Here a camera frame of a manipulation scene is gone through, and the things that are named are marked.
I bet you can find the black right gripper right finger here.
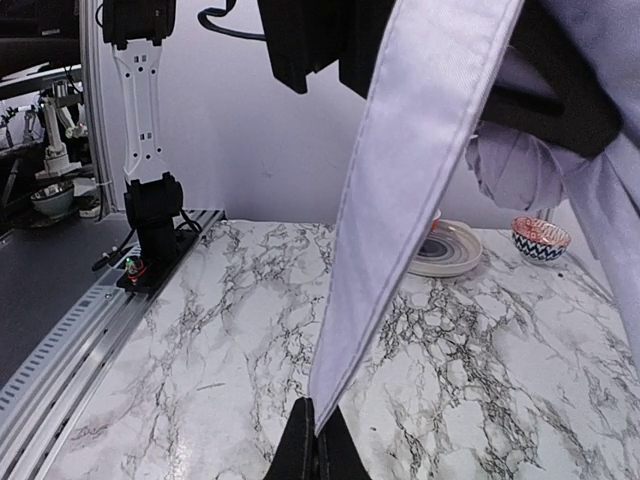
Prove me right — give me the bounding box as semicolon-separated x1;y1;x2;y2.
319;407;372;480

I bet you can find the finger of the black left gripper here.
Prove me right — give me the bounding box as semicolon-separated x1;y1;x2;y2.
481;0;622;158

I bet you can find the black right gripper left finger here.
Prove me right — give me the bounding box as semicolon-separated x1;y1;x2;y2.
267;397;316;480

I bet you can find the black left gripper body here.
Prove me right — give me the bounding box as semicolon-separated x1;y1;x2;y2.
258;0;395;98

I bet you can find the lavender folding umbrella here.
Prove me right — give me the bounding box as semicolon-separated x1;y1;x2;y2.
309;1;639;428

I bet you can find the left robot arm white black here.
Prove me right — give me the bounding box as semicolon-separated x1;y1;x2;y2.
96;1;622;260

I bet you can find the red patterned small bowl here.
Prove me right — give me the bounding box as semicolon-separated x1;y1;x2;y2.
511;216;572;264

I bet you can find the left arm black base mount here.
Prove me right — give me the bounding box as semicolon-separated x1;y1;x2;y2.
91;231;199;295

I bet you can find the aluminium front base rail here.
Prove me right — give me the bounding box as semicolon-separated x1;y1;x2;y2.
0;207;226;480

